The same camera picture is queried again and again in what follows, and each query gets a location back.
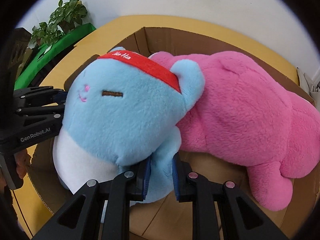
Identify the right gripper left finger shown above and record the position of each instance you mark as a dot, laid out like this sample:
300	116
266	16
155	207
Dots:
100	210

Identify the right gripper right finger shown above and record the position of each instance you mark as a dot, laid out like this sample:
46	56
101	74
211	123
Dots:
220	211

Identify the light blue plush toy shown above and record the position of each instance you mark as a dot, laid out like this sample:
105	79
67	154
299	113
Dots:
121	109

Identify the operator left hand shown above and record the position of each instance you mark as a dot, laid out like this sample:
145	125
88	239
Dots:
22	158

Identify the brown cardboard box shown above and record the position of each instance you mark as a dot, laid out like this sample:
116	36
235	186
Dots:
168	219

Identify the green tablecloth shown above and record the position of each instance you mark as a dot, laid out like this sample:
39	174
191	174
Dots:
47	53

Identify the potted plant left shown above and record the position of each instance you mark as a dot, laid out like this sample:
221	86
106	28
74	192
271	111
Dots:
46	33

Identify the potted plant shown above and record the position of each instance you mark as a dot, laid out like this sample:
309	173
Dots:
46	33
68	15

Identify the large pink plush toy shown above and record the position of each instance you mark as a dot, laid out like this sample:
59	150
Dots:
247	118

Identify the potted plant right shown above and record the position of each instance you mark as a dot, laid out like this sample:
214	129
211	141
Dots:
68	15

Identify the grey cloth bag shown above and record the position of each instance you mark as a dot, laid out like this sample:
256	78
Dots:
307	85

